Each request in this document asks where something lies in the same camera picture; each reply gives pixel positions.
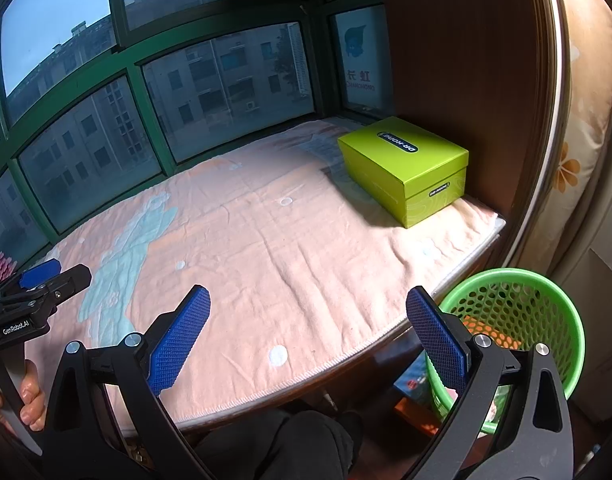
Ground green window frame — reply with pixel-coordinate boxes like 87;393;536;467
0;0;387;261

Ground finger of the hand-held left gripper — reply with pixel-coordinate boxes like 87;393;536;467
36;264;93;307
22;259;62;288

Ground brown wooden panel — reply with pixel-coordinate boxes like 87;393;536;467
378;0;562;261

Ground lime green cardboard box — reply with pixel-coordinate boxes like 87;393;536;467
337;116;470;229

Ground grey apartment building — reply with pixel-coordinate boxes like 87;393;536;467
0;10;317;241

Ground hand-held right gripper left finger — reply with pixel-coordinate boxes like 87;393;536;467
40;285;212;480

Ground floral fabric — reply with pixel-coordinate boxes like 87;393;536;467
526;0;612;281

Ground green mesh plastic basket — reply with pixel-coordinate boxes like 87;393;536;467
426;268;586;436

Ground person's left hand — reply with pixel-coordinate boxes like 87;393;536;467
0;362;48;433

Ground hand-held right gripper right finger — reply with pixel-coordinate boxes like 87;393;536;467
406;287;574;480

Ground person's black pants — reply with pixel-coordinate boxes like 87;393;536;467
191;409;364;480

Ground blue window sticker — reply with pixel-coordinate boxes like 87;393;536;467
343;22;384;98

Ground pink printed blanket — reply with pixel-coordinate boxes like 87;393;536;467
23;117;502;421

